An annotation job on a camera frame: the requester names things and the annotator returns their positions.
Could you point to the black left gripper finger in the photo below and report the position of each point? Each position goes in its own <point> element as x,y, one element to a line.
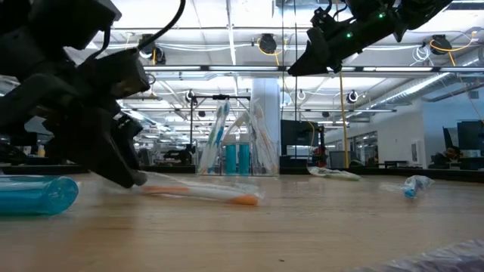
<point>98,151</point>
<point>130,140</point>

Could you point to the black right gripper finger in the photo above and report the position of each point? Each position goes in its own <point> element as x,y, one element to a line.
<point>314,56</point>

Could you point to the small blue mouthwash bottle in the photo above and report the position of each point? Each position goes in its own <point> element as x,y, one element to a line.
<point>230,158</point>
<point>38,196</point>
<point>244,158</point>

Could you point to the green toothbrush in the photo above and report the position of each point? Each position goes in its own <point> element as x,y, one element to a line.
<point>332,174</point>
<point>211,145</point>

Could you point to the orange toothbrush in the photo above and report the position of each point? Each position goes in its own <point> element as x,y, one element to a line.
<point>261,130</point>
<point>211,192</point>

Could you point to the blue toothbrush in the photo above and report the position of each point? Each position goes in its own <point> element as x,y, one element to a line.
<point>414,185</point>
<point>222,128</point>

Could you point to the clear plastic holder box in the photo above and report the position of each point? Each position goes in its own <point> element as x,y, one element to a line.
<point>221,170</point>

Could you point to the white toothbrush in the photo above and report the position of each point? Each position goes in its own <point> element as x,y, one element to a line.
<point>238,124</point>

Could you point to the purple toothbrush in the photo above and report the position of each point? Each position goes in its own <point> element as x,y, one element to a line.
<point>435,260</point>

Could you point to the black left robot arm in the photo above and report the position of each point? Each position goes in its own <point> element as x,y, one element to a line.
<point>56,26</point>

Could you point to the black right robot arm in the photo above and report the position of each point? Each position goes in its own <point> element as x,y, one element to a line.
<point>408,15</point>

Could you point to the white building column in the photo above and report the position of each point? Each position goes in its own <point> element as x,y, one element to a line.
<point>270,90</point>

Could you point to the ceiling light strip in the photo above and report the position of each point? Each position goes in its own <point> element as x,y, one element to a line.
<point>242,68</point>

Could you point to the black screen panel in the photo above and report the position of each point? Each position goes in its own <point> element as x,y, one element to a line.
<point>298,136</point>

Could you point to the clear bag of toothbrushes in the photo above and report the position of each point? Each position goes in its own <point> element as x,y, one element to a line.
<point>221,97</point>

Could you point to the person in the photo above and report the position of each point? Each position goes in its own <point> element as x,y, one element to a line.
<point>450,153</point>

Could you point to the dark desk monitor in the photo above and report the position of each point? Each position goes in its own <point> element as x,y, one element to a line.
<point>470,136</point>

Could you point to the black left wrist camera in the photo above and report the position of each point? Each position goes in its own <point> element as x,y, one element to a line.
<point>117,73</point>

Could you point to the silver ceiling duct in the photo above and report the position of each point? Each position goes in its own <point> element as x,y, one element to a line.
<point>435,81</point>

